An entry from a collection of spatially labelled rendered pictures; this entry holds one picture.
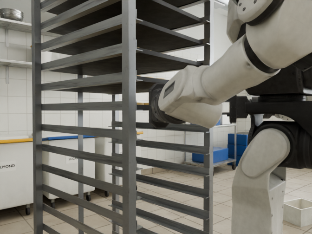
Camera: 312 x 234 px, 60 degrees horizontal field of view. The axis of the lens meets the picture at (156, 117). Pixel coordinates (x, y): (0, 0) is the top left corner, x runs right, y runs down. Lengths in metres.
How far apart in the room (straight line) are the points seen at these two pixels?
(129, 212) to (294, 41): 0.64
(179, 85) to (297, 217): 2.50
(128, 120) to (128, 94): 0.07
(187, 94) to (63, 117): 3.27
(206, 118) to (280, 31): 0.25
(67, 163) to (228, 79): 2.72
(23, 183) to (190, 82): 2.60
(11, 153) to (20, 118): 0.76
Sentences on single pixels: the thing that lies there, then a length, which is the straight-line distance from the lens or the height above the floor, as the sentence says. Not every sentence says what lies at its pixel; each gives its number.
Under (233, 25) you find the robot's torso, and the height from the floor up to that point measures 1.25.
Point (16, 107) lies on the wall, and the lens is 3.53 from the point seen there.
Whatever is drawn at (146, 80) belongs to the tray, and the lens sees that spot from 0.88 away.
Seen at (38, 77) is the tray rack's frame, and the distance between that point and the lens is 1.32.
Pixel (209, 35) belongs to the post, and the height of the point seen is 1.35.
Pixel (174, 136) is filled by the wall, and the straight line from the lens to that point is 4.77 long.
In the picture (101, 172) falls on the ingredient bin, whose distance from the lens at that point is 3.34.
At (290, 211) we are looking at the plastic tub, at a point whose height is 0.11.
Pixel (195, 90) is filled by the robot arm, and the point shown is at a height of 1.07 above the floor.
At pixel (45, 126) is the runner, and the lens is 1.29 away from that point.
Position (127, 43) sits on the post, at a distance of 0.81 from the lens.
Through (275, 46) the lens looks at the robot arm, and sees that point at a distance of 0.37.
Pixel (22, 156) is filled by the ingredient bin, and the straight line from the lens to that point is 2.90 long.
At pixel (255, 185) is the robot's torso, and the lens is 0.76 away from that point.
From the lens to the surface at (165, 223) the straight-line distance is 1.38.
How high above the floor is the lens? 1.04
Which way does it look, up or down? 1 degrees down
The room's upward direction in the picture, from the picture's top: straight up
